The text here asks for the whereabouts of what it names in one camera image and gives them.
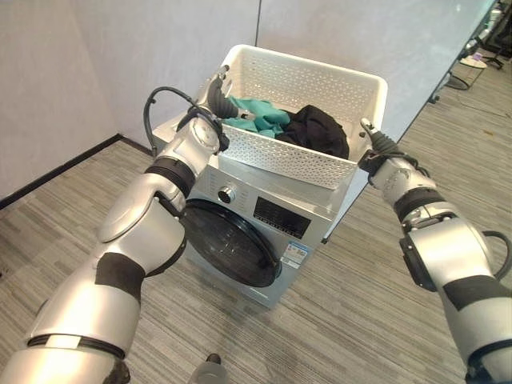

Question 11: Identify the teal green garment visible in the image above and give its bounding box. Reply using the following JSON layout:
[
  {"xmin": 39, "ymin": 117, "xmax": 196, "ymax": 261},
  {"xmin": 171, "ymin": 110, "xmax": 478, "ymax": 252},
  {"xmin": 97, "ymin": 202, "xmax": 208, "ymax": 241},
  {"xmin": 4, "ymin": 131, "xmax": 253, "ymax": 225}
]
[{"xmin": 221, "ymin": 95, "xmax": 292, "ymax": 141}]

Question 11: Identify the silver front-load washing machine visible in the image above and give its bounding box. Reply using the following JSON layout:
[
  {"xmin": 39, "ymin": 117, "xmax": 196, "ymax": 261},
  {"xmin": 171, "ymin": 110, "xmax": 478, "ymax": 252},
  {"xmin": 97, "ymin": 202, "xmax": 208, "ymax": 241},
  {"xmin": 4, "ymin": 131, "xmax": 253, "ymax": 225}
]
[{"xmin": 151, "ymin": 113, "xmax": 370, "ymax": 309}]

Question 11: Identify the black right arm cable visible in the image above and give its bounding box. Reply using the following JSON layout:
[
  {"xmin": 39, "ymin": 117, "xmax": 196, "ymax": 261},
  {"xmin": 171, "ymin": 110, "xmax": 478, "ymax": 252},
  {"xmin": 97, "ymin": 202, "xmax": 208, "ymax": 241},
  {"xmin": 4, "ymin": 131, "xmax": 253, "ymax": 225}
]
[{"xmin": 481, "ymin": 230, "xmax": 512, "ymax": 282}]

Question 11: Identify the black floor skirting strip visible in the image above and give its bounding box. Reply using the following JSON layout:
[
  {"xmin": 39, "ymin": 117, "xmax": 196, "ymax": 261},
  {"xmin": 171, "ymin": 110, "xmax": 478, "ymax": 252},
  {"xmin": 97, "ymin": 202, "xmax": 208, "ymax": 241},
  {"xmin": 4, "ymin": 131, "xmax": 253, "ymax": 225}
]
[{"xmin": 0, "ymin": 133, "xmax": 155, "ymax": 211}]

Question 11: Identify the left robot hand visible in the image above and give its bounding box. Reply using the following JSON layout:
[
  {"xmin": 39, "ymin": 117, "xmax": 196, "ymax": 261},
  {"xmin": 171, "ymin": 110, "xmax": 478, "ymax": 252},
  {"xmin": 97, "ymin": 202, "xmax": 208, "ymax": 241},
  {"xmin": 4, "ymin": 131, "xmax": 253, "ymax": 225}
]
[{"xmin": 206, "ymin": 65, "xmax": 254, "ymax": 122}]

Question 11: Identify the black washer display panel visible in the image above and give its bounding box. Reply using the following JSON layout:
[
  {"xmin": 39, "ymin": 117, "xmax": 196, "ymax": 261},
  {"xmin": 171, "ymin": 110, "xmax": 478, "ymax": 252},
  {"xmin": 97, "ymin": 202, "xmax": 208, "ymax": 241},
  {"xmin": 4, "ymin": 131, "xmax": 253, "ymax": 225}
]
[{"xmin": 254, "ymin": 195, "xmax": 313, "ymax": 240}]

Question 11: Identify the black garment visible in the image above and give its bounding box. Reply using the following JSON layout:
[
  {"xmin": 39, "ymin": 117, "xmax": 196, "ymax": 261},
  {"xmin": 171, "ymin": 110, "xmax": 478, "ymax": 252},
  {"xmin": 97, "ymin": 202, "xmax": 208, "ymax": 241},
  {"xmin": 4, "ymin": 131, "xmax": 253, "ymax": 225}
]
[{"xmin": 275, "ymin": 104, "xmax": 350, "ymax": 160}]

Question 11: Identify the blue energy label sticker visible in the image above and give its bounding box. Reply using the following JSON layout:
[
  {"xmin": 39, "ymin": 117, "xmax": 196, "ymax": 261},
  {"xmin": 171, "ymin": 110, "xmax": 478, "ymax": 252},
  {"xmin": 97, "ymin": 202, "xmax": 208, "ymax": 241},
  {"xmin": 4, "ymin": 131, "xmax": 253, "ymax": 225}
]
[{"xmin": 280, "ymin": 241, "xmax": 311, "ymax": 266}]

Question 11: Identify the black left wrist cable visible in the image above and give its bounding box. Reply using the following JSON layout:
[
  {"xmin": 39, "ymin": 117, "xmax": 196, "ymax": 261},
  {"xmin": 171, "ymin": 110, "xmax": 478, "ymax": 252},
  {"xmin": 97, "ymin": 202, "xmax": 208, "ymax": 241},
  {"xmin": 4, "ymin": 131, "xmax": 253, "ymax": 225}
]
[{"xmin": 143, "ymin": 86, "xmax": 223, "ymax": 157}]

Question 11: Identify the round dark washer door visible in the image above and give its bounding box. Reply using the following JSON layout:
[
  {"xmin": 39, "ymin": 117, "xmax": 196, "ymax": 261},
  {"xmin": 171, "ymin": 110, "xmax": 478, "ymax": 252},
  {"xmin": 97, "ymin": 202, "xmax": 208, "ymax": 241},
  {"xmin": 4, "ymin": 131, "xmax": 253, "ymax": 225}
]
[{"xmin": 180, "ymin": 198, "xmax": 282, "ymax": 289}]

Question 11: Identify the white perforated laundry basket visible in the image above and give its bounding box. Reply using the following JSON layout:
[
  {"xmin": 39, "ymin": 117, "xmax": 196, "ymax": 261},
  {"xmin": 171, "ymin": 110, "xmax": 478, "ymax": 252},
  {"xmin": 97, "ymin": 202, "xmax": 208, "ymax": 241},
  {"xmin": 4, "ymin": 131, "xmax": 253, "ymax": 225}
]
[{"xmin": 202, "ymin": 44, "xmax": 389, "ymax": 192}]

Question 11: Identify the silver robot leg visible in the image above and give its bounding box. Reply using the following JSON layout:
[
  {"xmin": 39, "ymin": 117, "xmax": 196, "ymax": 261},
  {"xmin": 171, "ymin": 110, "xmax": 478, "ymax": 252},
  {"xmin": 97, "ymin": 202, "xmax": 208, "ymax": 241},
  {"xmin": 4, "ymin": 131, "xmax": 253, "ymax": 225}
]
[{"xmin": 189, "ymin": 353, "xmax": 230, "ymax": 384}]

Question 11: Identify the black office chair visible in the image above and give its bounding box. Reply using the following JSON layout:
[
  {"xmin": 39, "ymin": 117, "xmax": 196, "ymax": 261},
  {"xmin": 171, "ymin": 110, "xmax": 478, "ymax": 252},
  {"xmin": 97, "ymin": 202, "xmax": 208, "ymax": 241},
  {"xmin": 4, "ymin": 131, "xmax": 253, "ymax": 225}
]
[{"xmin": 478, "ymin": 15, "xmax": 512, "ymax": 70}]

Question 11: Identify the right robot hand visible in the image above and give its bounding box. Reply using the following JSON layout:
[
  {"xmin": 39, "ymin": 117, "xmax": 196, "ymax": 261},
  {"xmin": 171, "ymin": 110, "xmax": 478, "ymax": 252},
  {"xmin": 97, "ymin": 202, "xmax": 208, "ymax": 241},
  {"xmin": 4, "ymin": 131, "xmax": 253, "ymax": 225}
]
[{"xmin": 358, "ymin": 117, "xmax": 402, "ymax": 158}]

